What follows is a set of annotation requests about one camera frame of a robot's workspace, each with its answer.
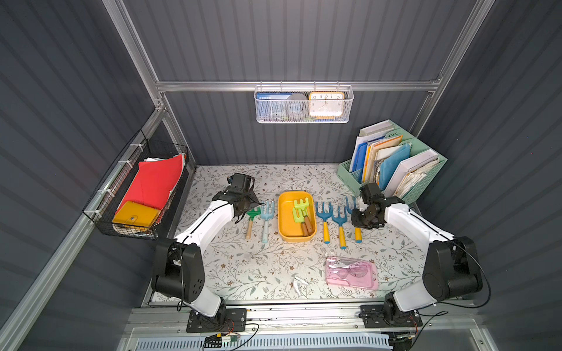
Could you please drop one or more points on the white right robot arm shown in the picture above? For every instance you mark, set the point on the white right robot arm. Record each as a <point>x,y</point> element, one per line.
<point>451,267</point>

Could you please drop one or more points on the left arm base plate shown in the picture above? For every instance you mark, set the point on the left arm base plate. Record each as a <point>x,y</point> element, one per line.
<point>226,320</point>

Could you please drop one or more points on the green rake wooden handle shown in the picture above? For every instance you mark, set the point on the green rake wooden handle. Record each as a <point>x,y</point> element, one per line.
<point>253,213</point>

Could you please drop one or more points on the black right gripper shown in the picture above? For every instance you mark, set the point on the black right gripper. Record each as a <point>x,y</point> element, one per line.
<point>364,217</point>

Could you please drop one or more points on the white binder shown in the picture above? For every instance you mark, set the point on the white binder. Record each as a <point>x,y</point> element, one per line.
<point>410,172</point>

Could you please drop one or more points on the black wire wall basket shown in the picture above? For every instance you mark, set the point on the black wire wall basket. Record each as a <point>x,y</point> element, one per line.
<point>102,212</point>

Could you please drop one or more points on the white vented rail cover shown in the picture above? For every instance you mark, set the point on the white vented rail cover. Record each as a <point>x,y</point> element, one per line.
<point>263,341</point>

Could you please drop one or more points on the grey tape roll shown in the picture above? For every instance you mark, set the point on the grey tape roll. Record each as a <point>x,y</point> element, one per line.
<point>297,106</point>

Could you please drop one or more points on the yellow plastic storage box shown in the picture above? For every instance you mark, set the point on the yellow plastic storage box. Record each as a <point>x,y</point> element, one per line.
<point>288,229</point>

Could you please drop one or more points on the orange yellow book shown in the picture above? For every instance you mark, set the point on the orange yellow book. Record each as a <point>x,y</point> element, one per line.
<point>371,152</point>

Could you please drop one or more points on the yellow case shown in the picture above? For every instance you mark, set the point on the yellow case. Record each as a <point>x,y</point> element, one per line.
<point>136,214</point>

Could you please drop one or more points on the stack of magazines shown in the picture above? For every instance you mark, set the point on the stack of magazines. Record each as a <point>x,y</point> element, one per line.
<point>381,156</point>

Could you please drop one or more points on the green plastic file organizer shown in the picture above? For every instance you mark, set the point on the green plastic file organizer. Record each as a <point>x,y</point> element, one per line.
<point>381,130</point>

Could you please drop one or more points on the red folder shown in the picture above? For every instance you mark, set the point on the red folder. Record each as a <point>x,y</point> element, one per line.
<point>155,182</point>

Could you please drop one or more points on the white paper scrap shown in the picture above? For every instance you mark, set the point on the white paper scrap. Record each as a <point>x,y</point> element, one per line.
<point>298,284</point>

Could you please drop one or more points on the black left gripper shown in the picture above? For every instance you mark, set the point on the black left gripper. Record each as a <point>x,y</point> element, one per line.
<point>245,200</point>

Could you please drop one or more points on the blue box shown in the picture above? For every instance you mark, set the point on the blue box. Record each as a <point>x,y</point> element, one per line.
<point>271,106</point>

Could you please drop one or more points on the blue rake yellow handle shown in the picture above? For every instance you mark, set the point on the blue rake yellow handle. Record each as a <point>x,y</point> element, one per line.
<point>340,220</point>
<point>350,209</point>
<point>325,215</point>

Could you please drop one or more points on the lime rake wooden handle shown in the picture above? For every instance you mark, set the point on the lime rake wooden handle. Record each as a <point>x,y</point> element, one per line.
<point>299,219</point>
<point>303,204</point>

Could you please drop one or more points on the blue folder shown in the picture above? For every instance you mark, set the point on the blue folder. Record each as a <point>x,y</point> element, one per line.
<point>358,163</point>

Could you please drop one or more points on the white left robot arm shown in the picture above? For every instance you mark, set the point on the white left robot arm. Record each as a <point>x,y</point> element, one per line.
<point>178,269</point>

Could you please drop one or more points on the yellow white clock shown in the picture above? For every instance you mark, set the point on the yellow white clock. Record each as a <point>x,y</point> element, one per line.
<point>326,104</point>

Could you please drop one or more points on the teal folder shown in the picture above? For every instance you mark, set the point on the teal folder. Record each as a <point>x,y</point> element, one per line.
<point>390,164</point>

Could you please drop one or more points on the pink plastic pencil case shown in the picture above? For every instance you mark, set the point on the pink plastic pencil case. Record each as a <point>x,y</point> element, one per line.
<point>351,273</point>

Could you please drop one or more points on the light blue hand rake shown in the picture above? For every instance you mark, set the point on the light blue hand rake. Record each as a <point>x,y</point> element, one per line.
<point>267,214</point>

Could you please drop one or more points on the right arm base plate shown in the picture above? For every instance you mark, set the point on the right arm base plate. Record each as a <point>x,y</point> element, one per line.
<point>381,316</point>

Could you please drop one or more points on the white wire wall basket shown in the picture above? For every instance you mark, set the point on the white wire wall basket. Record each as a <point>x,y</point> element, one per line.
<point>306,89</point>

